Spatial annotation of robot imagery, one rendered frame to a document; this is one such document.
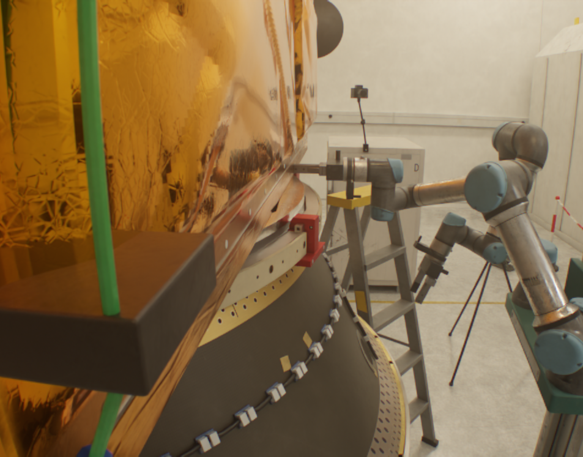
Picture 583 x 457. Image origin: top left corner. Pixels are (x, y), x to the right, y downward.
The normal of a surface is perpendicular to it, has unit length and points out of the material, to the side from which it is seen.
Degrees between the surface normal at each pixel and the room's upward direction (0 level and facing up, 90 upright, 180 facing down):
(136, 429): 90
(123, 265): 0
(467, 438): 0
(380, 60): 90
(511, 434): 0
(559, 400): 90
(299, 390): 62
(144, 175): 90
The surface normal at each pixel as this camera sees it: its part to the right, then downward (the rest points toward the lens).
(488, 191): -0.84, 0.05
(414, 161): -0.07, 0.29
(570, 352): -0.75, 0.29
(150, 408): 0.99, 0.03
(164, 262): 0.00, -0.96
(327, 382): 0.81, -0.35
